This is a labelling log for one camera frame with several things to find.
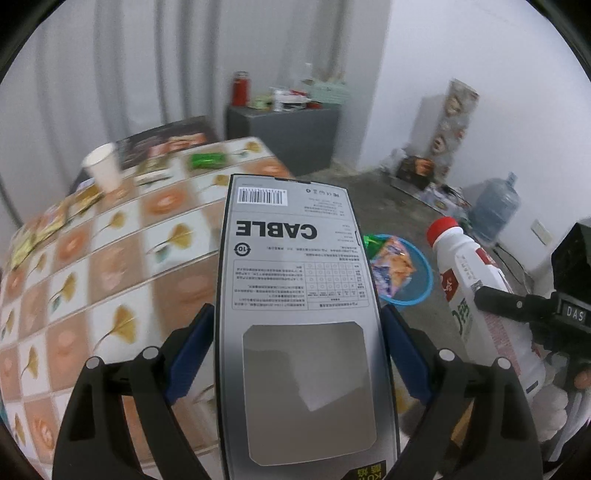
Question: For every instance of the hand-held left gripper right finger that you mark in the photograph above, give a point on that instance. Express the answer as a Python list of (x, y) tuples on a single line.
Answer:
[(406, 355)]

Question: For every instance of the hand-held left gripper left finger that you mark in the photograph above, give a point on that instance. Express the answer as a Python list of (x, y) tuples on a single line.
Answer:
[(194, 350)]

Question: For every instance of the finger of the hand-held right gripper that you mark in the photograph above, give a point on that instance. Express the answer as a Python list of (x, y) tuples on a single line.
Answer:
[(508, 303)]

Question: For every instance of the white bottle with red cap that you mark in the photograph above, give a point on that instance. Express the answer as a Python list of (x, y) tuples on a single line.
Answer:
[(466, 277)]

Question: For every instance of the blue plastic basket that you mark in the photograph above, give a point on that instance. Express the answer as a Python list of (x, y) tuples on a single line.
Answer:
[(422, 279)]

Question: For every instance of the purple snack bag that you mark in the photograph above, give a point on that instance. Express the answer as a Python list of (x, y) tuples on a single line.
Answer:
[(392, 267)]

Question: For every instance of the person's right hand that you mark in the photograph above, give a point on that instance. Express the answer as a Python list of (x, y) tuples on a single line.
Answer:
[(549, 406)]

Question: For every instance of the blue water jug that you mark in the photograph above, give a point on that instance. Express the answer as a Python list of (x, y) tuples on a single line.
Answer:
[(495, 210)]

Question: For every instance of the ginkgo leaf patterned tablecloth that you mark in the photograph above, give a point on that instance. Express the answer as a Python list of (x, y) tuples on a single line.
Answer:
[(115, 286)]

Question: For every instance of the black snack box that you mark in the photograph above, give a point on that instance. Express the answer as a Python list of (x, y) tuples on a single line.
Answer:
[(415, 168)]

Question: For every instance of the small white box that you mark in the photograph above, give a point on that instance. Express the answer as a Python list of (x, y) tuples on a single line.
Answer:
[(152, 165)]

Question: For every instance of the green snack packet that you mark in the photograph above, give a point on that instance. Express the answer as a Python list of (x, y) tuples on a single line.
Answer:
[(208, 160)]

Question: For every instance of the white paper cup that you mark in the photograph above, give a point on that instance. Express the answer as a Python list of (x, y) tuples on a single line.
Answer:
[(105, 168)]

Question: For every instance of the dark printed board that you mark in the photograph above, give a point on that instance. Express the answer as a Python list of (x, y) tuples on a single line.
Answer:
[(152, 136)]

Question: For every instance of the grey cabinet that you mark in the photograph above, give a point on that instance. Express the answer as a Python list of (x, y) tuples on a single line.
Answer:
[(286, 138)]

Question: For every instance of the red thermos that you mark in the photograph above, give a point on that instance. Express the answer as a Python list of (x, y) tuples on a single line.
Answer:
[(240, 90)]

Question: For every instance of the pale green box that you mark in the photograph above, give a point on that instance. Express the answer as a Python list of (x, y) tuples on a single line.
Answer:
[(330, 92)]

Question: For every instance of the grey curtain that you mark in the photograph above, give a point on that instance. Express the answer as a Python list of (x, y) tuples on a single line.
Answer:
[(138, 69)]

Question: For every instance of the clear spray bottle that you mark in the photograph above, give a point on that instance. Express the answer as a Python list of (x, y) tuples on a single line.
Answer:
[(307, 76)]

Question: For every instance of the white wall socket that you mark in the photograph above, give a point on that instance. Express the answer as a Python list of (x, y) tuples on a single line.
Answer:
[(541, 230)]

